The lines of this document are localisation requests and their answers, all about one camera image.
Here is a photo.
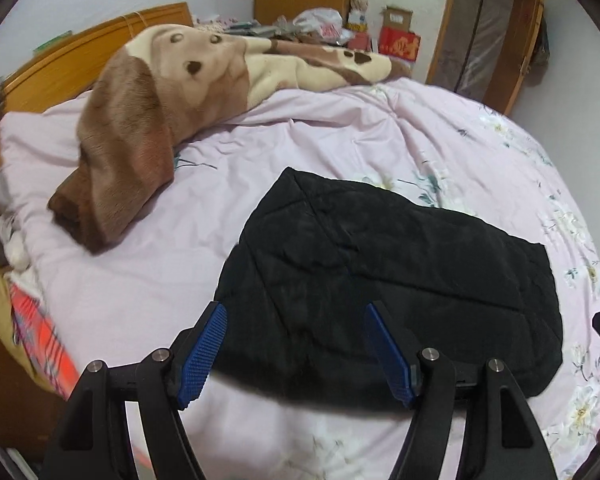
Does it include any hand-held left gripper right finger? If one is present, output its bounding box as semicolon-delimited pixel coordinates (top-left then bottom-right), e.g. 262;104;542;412
364;301;558;480

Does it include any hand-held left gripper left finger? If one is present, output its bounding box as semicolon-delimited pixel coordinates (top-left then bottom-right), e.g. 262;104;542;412
40;301;228;480

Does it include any black quilted jacket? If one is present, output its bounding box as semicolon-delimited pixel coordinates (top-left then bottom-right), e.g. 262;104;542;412
214;166;564;413

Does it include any pink floral quilt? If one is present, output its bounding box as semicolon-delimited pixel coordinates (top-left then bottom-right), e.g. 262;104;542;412
0;77;600;480

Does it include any red plaid cloth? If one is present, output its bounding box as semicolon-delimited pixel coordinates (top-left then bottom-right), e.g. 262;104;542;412
7;280;81;391

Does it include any white crumpled cloth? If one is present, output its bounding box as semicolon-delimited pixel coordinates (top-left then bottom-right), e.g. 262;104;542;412
0;170;38;273

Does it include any brown dog print blanket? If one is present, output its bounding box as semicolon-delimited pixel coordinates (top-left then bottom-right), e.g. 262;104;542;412
47;24;406;255

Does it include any dark hanging bag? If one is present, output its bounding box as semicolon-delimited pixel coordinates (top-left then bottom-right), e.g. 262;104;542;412
529;20;552;83

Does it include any red gift box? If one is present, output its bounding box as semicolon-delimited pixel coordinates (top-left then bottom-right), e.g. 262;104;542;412
378;27;422;63

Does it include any wooden headboard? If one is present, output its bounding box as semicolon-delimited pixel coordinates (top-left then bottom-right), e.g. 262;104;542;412
0;2;195;191

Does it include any wooden framed screen door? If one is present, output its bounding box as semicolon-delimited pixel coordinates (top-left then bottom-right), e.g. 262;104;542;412
426;0;546;113

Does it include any small open cardboard box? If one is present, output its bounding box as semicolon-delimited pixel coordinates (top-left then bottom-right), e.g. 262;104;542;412
381;5;415;36

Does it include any white plastic bag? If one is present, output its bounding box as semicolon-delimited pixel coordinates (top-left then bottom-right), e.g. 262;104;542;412
292;7;343;37

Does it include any patterned gift bag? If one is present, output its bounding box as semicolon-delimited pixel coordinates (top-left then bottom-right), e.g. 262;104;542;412
347;0;372;32

